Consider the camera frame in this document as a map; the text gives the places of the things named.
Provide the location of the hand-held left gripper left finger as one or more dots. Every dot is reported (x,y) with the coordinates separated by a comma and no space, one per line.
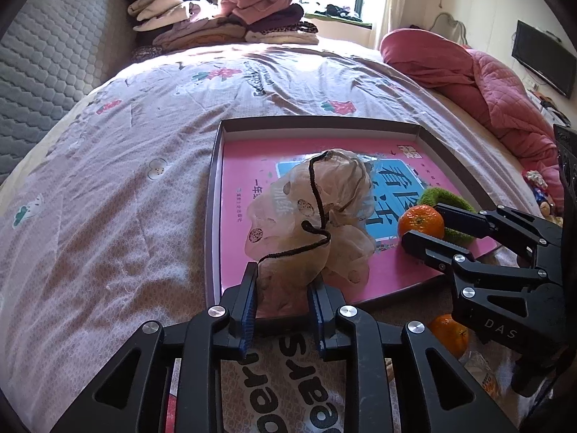
(248,306)

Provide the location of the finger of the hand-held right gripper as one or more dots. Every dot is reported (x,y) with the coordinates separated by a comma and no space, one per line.
(428,248)
(464,221)

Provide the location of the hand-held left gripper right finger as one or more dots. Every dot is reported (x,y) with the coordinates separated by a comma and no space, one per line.
(315,315)

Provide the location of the orange tangerine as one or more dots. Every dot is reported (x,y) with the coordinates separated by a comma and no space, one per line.
(446,333)
(419,221)

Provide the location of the red and white toy egg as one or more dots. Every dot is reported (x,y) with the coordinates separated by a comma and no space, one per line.
(489,374)

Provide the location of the shallow grey cardboard box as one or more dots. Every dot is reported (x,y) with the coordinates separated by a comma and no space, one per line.
(214,216)

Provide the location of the small toy doll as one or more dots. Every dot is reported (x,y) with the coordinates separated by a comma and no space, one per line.
(538,189)

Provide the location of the pink quilted comforter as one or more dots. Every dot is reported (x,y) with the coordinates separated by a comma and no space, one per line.
(509,108)

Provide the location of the pink and blue book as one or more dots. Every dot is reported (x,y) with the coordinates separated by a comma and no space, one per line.
(252,167)

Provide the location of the white storage drawers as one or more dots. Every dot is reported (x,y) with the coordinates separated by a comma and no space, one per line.
(550,108)

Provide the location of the pink pillow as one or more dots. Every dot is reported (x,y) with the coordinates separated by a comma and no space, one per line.
(423,58)

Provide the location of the black flat television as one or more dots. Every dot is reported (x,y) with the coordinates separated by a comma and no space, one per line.
(545,58)

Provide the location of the curved metal chair back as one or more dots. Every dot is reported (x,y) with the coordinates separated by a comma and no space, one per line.
(450,20)

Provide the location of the cream curtain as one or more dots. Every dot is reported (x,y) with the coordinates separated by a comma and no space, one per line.
(391,4)

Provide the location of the dark clothes on windowsill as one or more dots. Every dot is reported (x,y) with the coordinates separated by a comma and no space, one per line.
(336,11)

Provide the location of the pile of folded clothes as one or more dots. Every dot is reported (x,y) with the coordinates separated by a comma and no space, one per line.
(216,18)

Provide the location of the grey quilted headboard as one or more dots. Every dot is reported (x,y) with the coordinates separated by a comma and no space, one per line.
(45,67)

